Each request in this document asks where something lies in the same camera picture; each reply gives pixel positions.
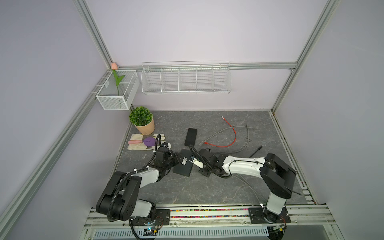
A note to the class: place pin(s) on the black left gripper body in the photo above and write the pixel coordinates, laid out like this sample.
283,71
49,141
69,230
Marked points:
172,161

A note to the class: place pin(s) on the white wire shelf wide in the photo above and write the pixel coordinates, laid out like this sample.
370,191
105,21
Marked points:
186,77

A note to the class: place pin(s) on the white wire basket small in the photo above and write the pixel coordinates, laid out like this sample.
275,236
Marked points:
108,95

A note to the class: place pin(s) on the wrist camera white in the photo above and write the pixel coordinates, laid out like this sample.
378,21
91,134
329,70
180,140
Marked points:
197,163
164,147

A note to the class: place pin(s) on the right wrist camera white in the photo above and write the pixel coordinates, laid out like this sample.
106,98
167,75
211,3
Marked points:
197,163

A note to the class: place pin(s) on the black ribbed network switch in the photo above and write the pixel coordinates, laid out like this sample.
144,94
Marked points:
191,137

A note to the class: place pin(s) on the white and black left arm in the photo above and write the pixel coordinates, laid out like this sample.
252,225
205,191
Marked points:
120,198

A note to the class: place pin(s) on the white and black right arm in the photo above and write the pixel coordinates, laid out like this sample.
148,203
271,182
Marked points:
276,174

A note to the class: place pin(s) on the pink tulip artificial flower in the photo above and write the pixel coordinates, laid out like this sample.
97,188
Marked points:
118,78

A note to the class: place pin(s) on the green plant in beige pot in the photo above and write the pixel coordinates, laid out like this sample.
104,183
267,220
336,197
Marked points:
142,118

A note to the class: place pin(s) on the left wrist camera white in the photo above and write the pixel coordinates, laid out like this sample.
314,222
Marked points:
164,147

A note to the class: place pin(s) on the purple trowel with pink handle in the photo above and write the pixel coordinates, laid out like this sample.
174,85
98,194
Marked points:
148,142

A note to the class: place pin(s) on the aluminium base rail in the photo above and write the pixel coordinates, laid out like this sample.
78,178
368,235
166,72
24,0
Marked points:
218,222

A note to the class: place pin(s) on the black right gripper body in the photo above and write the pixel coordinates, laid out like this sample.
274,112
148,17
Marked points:
205,171

